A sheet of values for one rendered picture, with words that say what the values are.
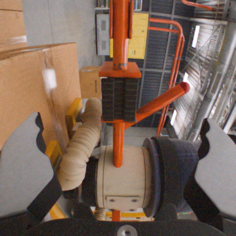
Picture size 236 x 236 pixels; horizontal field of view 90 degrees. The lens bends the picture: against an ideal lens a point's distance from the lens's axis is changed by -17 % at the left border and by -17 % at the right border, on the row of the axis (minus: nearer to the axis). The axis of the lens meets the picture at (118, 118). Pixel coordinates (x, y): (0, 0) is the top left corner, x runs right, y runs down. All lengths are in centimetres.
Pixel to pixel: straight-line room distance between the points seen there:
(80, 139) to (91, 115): 8
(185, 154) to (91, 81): 185
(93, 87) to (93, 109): 179
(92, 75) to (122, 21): 186
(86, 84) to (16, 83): 192
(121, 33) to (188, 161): 29
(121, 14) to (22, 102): 17
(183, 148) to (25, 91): 34
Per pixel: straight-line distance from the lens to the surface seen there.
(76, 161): 21
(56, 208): 30
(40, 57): 25
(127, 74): 20
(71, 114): 35
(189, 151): 37
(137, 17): 742
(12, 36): 112
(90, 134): 24
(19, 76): 21
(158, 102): 26
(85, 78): 208
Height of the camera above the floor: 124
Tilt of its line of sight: level
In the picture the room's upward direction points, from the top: 92 degrees clockwise
